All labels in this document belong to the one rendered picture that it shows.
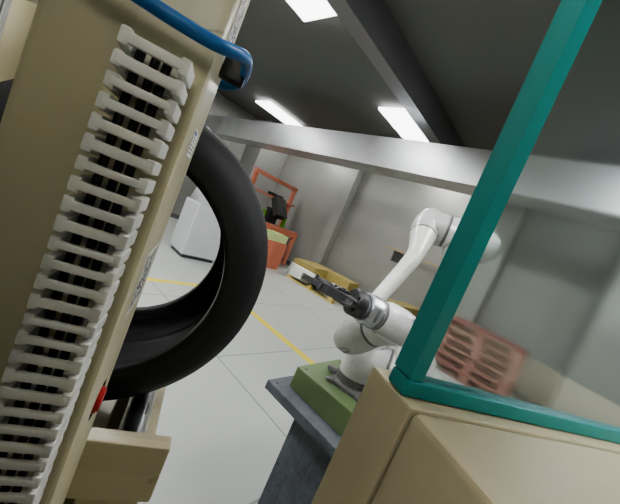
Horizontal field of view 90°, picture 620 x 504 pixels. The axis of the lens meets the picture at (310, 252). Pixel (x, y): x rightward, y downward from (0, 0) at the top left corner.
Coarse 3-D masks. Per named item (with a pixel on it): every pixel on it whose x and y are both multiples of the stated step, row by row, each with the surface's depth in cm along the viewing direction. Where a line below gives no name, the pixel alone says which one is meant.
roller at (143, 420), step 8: (152, 392) 62; (136, 400) 58; (144, 400) 59; (152, 400) 61; (128, 408) 56; (136, 408) 56; (144, 408) 57; (128, 416) 54; (136, 416) 54; (144, 416) 55; (120, 424) 53; (128, 424) 52; (136, 424) 53; (144, 424) 54; (144, 432) 53
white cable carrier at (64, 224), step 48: (144, 48) 22; (144, 96) 23; (96, 144) 23; (144, 144) 24; (96, 192) 23; (144, 192) 24; (96, 240) 26; (48, 288) 24; (48, 336) 27; (96, 336) 27; (48, 384) 25; (0, 432) 25; (48, 432) 26; (0, 480) 26
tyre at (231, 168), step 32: (0, 96) 41; (192, 160) 49; (224, 160) 52; (224, 192) 52; (256, 192) 59; (224, 224) 52; (256, 224) 56; (224, 256) 54; (256, 256) 57; (224, 288) 55; (256, 288) 59; (160, 320) 78; (192, 320) 79; (224, 320) 56; (128, 352) 71; (160, 352) 56; (192, 352) 56; (128, 384) 54; (160, 384) 57
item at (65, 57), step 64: (64, 0) 24; (128, 0) 25; (192, 0) 26; (64, 64) 25; (0, 128) 24; (64, 128) 25; (192, 128) 29; (0, 192) 25; (64, 192) 26; (128, 192) 28; (0, 256) 26; (0, 320) 27; (128, 320) 38; (0, 384) 28; (64, 448) 31
